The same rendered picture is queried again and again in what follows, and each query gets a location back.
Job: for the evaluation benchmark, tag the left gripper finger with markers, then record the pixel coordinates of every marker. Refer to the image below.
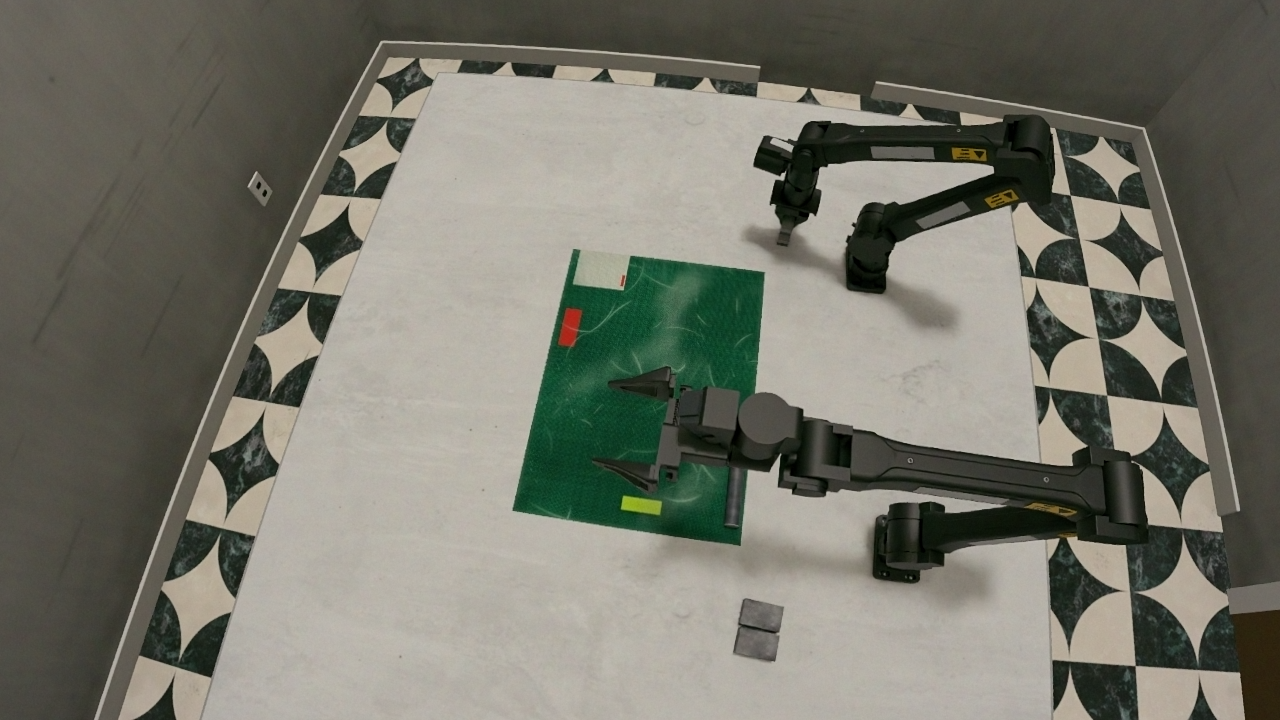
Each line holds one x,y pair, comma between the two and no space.
653,384
637,473

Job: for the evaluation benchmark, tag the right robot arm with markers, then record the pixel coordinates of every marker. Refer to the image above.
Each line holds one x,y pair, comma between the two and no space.
977,144

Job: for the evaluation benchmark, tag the green mat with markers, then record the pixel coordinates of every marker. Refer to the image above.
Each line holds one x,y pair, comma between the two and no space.
621,316

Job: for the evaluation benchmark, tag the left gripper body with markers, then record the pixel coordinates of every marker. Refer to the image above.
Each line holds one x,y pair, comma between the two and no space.
671,440

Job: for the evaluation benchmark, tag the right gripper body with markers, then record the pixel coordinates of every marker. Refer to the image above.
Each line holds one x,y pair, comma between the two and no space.
794,201

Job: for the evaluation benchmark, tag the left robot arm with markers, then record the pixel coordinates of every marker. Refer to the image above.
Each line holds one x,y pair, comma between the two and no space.
767,426

